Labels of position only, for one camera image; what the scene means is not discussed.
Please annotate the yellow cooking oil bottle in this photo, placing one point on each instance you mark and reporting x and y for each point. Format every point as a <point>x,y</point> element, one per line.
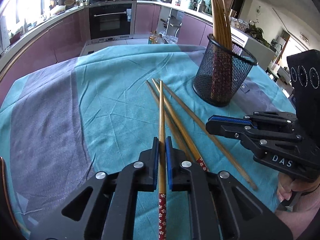
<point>153,38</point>

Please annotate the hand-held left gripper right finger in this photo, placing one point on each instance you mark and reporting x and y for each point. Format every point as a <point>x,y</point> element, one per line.
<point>168,162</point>

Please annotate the teal and purple tablecloth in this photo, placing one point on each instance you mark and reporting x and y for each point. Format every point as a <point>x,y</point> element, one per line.
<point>100,105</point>

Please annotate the green potted plant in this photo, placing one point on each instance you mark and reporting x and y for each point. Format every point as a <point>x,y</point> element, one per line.
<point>257,32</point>

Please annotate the black built-in oven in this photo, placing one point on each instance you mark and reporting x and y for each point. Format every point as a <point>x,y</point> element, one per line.
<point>110,22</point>

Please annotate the person's right hand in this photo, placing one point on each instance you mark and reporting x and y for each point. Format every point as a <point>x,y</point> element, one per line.
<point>285,188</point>

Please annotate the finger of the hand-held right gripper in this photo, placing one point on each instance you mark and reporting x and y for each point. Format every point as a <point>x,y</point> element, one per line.
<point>225,131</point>
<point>232,120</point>

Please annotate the clear food container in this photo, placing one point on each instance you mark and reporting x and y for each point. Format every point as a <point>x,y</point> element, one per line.
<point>242,24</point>

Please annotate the teal covered fan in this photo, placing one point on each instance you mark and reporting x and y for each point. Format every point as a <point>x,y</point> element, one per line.
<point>204,1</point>

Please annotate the black mesh utensil holder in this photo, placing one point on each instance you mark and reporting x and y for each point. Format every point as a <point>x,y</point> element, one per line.
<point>220,80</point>

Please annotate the clear plastic bag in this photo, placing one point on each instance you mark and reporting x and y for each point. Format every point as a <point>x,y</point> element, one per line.
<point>171,40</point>

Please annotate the white casserole pot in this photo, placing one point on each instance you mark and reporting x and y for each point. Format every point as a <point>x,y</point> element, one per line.
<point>57,10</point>

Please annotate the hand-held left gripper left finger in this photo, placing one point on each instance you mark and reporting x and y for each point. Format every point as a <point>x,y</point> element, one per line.
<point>156,160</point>

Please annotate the kitchen window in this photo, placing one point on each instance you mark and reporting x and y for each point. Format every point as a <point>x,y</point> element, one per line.
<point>30,0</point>

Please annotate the pink kitchen base cabinets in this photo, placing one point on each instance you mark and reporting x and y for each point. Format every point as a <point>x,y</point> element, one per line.
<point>50,45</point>
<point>192,27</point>

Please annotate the red-ended wooden chopstick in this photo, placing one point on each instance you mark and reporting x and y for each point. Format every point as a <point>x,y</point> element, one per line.
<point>183,108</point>
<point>153,92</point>
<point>177,120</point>
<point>162,120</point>

